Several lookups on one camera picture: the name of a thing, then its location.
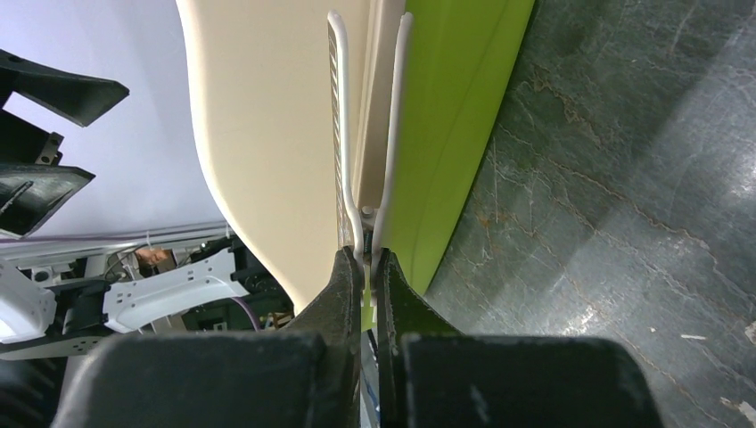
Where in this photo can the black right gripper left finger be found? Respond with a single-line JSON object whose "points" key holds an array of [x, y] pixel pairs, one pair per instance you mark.
{"points": [[304, 375]]}

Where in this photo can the white wire rack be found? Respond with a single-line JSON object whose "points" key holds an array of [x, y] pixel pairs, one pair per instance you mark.
{"points": [[365, 164]]}

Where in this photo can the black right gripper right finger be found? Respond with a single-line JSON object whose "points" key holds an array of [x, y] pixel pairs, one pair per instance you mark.
{"points": [[432, 375]]}

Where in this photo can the cream green litter box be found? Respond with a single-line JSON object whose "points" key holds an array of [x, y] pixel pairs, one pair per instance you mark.
{"points": [[262, 119]]}

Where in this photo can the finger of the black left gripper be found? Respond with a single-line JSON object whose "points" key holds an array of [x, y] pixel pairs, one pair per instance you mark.
{"points": [[78, 98], [32, 193]]}

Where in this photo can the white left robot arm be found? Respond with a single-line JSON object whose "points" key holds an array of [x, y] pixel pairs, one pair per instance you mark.
{"points": [[70, 318]]}

